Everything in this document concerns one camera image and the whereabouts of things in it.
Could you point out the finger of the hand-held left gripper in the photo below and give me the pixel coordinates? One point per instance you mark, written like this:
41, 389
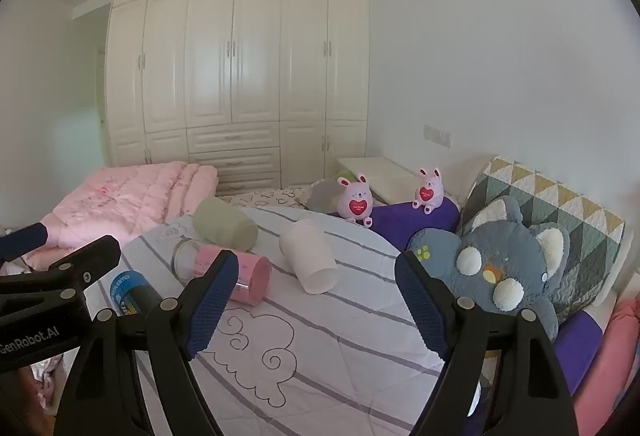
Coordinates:
80, 263
25, 238

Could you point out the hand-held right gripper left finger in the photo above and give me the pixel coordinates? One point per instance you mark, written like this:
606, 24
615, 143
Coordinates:
214, 308

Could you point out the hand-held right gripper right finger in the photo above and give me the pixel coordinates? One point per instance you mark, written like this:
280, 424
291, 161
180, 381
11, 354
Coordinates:
422, 308

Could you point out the pink and clear cup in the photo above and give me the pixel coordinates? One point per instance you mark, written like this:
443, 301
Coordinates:
251, 277

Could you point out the blue can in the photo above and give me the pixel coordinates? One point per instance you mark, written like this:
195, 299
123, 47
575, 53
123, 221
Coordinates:
127, 292

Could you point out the green cup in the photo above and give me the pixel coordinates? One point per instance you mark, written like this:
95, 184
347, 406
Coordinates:
225, 222

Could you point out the white cup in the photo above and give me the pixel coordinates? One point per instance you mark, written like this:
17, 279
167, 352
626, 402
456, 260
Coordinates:
310, 256

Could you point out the pink patterned cloth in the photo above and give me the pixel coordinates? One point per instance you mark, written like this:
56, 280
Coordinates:
47, 386

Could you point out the pink quilt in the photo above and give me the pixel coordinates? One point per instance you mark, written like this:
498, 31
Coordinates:
125, 201

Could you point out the purple cushion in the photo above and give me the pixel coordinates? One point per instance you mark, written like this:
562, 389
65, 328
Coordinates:
400, 222
575, 351

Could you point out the white striped blanket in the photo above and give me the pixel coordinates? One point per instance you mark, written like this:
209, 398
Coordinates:
325, 346

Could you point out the grey bear plush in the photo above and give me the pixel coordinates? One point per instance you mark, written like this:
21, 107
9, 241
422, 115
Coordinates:
515, 251

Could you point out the pink bunny plush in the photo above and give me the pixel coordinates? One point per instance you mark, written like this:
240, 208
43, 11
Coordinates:
427, 192
356, 202

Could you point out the heart printed bedsheet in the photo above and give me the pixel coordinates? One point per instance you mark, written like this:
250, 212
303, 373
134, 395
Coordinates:
265, 198

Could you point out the white nightstand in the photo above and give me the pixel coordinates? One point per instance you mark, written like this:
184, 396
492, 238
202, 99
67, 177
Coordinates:
380, 168

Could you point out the grey and green plush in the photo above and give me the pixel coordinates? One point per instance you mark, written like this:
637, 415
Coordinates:
322, 196

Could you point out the geometric quilted pillow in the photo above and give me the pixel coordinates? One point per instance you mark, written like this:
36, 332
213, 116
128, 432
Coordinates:
550, 196

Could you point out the pink pillow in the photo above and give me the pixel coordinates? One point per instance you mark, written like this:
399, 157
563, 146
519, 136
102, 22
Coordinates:
610, 366

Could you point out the cream wardrobe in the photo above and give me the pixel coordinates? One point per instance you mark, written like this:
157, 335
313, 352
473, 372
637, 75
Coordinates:
250, 66

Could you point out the wall outlet panel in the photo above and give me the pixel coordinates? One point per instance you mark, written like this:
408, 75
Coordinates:
437, 135

